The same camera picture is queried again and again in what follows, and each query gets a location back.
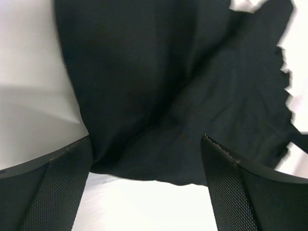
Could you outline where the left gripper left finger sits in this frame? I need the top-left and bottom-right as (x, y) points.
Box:
(0, 136), (92, 231)

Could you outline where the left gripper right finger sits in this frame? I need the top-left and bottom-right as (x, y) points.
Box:
(201, 135), (308, 231)

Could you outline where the black pleated skirt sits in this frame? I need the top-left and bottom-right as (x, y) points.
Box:
(54, 0), (295, 185)

